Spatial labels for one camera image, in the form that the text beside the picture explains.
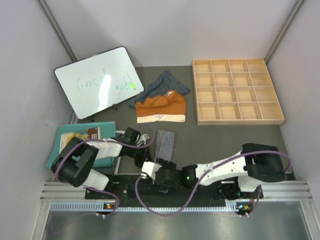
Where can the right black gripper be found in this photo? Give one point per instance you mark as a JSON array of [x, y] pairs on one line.
[[166, 164]]

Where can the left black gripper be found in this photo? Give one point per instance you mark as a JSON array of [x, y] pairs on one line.
[[145, 156]]

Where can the grey striped underwear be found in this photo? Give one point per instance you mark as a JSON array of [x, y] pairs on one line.
[[164, 145]]

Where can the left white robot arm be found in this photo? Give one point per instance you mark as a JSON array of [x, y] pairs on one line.
[[74, 164]]

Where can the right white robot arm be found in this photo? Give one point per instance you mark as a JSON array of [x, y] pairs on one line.
[[253, 165]]

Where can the orange underwear white waistband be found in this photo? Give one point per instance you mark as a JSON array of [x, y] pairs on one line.
[[170, 107]]

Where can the dark blue striped underwear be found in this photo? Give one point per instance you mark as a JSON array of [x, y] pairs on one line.
[[165, 82]]

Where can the teal folder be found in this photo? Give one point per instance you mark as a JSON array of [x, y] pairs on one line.
[[107, 130]]

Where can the yellow picture book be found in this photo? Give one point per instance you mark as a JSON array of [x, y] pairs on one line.
[[85, 134]]

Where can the green marker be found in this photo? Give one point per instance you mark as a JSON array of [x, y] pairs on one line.
[[130, 81]]

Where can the white whiteboard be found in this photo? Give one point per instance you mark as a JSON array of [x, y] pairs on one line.
[[98, 82]]

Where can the wooden compartment tray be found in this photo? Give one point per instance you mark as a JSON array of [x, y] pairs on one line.
[[235, 92]]

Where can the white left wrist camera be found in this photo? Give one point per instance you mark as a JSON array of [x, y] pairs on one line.
[[142, 140]]

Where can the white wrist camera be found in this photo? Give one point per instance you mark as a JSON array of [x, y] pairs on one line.
[[149, 169], [142, 140]]

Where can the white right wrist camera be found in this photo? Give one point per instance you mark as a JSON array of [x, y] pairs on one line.
[[149, 169]]

